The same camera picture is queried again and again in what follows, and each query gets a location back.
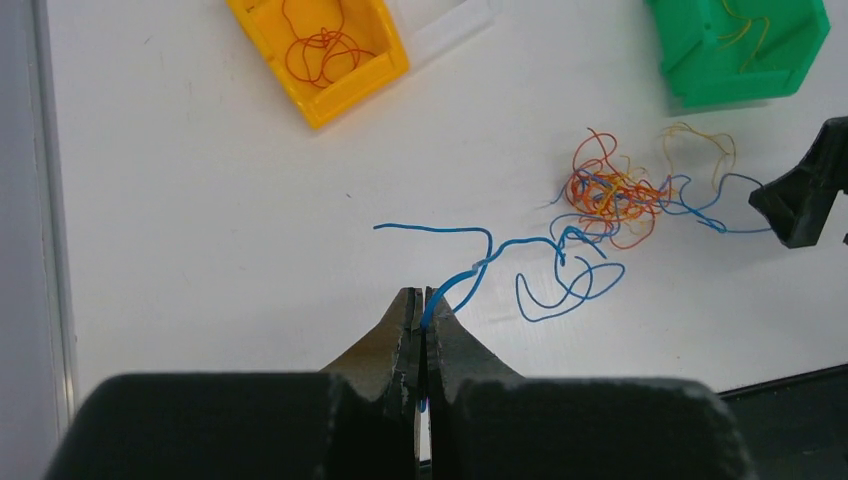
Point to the aluminium frame rail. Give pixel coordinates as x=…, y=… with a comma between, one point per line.
x=63, y=339

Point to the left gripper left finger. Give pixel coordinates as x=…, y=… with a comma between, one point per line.
x=377, y=390

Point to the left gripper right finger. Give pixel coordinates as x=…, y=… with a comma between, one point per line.
x=456, y=363

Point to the white translucent plastic bin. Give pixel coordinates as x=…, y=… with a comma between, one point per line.
x=431, y=28

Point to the green plastic bin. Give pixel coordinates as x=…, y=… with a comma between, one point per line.
x=716, y=53

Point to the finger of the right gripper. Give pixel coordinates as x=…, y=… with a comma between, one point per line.
x=797, y=204

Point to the orange plastic bin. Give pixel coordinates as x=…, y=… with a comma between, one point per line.
x=327, y=55

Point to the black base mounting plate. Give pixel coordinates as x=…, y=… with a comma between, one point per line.
x=795, y=427

